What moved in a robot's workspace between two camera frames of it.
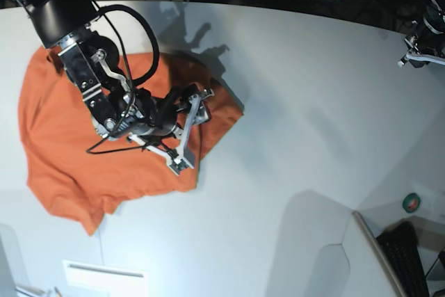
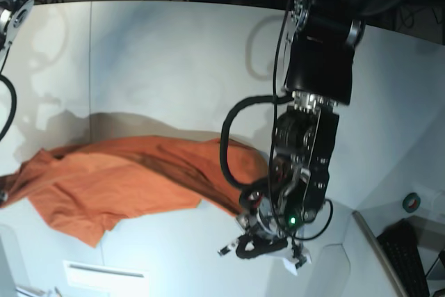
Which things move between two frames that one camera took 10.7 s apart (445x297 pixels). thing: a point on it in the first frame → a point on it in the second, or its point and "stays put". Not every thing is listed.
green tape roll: [411, 202] stays put
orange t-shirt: [71, 167] → [78, 192]
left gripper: [422, 40] → [293, 197]
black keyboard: [399, 243] stays put
